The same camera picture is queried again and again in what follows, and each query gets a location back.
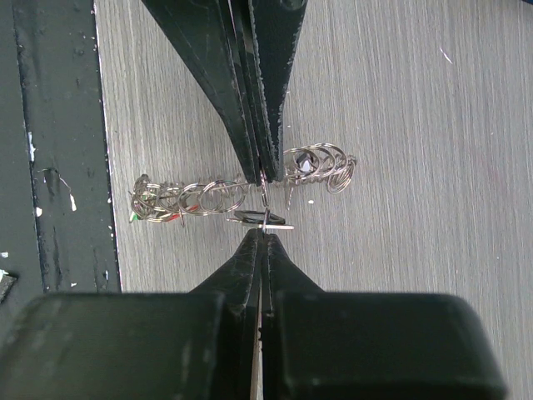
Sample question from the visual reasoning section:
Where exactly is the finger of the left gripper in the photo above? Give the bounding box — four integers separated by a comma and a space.
248, 1, 307, 183
143, 0, 261, 183

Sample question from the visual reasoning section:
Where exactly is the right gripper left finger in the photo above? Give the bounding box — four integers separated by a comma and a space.
1, 229, 261, 399

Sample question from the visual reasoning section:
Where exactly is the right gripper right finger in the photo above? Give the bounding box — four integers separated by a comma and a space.
262, 234, 508, 399

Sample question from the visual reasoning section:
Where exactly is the silver key black head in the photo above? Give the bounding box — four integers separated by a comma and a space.
227, 209, 294, 232

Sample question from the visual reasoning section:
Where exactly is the red key tag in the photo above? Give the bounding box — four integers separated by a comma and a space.
167, 205, 198, 228

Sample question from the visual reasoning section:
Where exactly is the green key tag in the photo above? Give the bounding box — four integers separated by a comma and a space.
129, 212, 139, 223

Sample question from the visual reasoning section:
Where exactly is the large metal keyring with rings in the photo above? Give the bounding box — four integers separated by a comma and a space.
130, 142, 357, 223

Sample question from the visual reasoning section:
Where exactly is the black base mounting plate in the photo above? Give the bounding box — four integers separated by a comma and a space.
1, 1, 121, 332

